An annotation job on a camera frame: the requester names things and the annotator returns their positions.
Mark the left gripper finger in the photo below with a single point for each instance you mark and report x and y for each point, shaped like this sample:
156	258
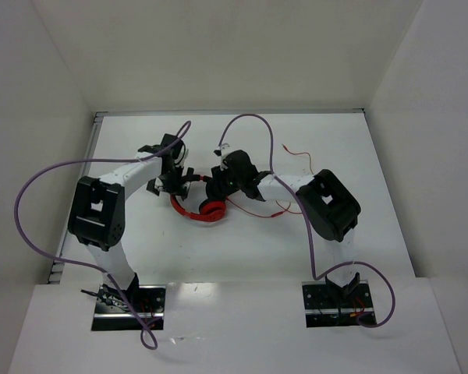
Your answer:
182	192
189	176

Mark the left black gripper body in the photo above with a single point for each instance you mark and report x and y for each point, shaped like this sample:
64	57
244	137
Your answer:
171	183

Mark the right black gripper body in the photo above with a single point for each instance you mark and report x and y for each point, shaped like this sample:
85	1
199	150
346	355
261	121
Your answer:
231	182

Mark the red black headphones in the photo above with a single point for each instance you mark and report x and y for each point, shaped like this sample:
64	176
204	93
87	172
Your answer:
210	211

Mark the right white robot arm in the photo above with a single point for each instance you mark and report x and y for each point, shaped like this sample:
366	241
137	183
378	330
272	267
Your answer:
324	201

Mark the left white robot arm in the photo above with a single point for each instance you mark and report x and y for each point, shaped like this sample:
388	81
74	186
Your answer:
98	213

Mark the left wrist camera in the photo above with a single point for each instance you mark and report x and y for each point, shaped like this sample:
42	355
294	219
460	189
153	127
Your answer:
182	156

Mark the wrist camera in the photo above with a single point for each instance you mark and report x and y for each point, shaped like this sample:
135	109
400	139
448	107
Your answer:
222	150
182	156

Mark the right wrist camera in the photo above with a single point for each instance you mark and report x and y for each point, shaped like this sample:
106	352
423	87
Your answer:
222	150

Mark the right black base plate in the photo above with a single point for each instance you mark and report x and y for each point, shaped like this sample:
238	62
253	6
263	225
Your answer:
322	311

